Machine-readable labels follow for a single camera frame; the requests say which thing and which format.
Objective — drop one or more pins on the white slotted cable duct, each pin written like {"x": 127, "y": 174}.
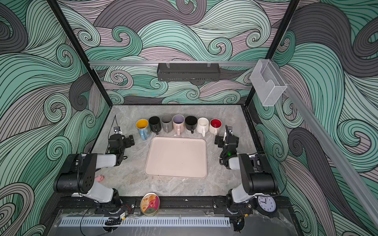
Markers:
{"x": 146, "y": 222}

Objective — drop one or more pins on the aluminium rail right wall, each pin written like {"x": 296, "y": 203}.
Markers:
{"x": 302, "y": 102}

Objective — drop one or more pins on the black round wall clock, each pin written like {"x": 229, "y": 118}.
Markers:
{"x": 266, "y": 205}

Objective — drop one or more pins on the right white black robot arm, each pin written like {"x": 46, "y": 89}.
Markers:
{"x": 257, "y": 180}

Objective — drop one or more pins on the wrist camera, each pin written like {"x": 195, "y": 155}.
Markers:
{"x": 117, "y": 130}
{"x": 228, "y": 131}

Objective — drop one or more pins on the small pink pig toy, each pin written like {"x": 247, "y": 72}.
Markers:
{"x": 99, "y": 178}

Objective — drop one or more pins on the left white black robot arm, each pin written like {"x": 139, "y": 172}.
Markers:
{"x": 77, "y": 175}

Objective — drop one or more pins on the blue glazed upside-down mug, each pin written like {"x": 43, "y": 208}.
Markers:
{"x": 143, "y": 128}

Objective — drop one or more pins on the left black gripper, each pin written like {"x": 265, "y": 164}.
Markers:
{"x": 128, "y": 143}

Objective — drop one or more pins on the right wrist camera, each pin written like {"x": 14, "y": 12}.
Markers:
{"x": 228, "y": 131}

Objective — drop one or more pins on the pink upside-down mug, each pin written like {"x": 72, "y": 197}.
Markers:
{"x": 179, "y": 124}

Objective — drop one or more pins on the black mug white base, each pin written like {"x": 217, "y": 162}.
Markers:
{"x": 191, "y": 123}

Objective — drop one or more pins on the black speckled upside-down mug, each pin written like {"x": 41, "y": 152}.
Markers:
{"x": 155, "y": 124}

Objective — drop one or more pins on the clear acrylic wall holder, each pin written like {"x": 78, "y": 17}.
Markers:
{"x": 268, "y": 82}

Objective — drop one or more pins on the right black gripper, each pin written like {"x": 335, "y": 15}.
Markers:
{"x": 220, "y": 139}

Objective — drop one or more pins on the beige rectangular tray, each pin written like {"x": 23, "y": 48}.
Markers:
{"x": 177, "y": 158}

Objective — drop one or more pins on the cream mug red inside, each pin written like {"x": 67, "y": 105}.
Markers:
{"x": 215, "y": 126}

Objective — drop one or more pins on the aluminium rail back wall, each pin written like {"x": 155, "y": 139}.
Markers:
{"x": 95, "y": 63}

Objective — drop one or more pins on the black wall shelf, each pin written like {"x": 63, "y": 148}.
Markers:
{"x": 188, "y": 72}

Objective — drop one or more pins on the aluminium rail wall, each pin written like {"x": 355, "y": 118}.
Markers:
{"x": 95, "y": 63}
{"x": 302, "y": 102}

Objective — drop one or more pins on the grey upside-down mug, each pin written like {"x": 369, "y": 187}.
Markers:
{"x": 166, "y": 123}

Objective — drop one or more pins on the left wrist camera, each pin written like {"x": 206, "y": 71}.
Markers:
{"x": 117, "y": 130}

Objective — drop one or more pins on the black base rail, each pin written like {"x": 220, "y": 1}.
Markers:
{"x": 211, "y": 204}

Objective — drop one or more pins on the round colourful tin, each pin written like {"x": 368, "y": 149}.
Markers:
{"x": 150, "y": 204}

